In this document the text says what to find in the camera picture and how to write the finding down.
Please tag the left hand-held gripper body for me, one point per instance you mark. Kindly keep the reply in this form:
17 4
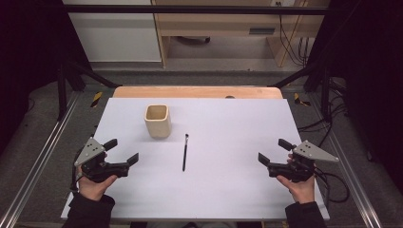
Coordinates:
95 164

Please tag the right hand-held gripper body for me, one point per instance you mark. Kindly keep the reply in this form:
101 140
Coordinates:
296 169

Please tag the beige square cup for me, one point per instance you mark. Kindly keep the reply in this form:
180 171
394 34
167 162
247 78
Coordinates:
158 125

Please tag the black pen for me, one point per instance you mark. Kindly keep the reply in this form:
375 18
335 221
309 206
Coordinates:
185 152

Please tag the person's right hand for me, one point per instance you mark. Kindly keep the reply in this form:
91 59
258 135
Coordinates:
299 190

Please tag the person's left hand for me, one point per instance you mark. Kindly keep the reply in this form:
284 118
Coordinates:
93 188

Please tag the yellow black tape strip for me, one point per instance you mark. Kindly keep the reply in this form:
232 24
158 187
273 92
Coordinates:
299 99
96 99

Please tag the white table mat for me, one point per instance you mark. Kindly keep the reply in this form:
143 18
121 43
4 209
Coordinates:
221 183

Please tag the black metal stand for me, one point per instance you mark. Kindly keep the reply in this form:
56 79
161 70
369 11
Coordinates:
62 95
325 95

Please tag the wooden table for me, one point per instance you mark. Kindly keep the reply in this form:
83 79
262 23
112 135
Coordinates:
190 91

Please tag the white cabinet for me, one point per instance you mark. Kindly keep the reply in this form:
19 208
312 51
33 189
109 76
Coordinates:
117 38

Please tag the dark curtain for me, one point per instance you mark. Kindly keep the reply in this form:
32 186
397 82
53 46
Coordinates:
28 63
374 79

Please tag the light wooden desk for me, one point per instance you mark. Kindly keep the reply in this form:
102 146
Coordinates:
221 22

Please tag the aluminium floor rail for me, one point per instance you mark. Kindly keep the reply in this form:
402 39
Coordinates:
41 155
351 171

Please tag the black metal frame bar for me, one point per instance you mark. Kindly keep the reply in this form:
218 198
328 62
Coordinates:
190 9

